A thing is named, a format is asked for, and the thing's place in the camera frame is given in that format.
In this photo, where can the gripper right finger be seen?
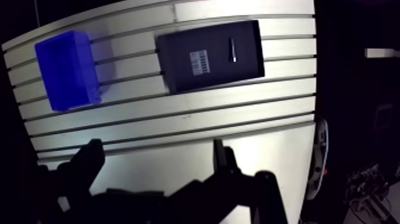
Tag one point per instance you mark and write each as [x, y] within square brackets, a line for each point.
[228, 184]

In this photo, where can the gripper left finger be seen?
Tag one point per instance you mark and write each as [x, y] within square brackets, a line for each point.
[82, 165]

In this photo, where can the steel bolt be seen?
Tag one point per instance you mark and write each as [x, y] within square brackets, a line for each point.
[232, 50]

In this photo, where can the blue bin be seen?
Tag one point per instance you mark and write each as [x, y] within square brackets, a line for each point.
[69, 70]

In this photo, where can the black tray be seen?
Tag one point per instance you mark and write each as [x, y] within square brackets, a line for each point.
[210, 56]

